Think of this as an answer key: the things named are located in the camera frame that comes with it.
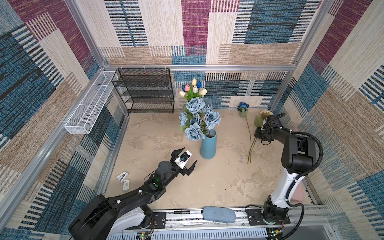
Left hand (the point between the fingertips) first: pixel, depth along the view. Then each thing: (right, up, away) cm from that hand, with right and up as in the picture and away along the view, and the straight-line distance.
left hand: (189, 152), depth 79 cm
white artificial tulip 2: (+8, +34, +10) cm, 36 cm away
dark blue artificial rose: (+40, +28, +39) cm, 62 cm away
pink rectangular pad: (+58, -23, +2) cm, 62 cm away
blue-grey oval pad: (+14, -29, -6) cm, 33 cm away
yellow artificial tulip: (+2, +41, +15) cm, 43 cm away
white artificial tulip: (+3, +36, +13) cm, 38 cm away
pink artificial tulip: (-2, +36, +12) cm, 38 cm away
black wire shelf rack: (-33, +39, +32) cm, 61 cm away
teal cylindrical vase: (+10, +3, +6) cm, 12 cm away
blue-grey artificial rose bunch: (+4, +17, -10) cm, 20 cm away
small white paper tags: (-38, -16, +6) cm, 41 cm away
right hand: (+45, +7, +23) cm, 52 cm away
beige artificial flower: (+50, +16, +31) cm, 61 cm away
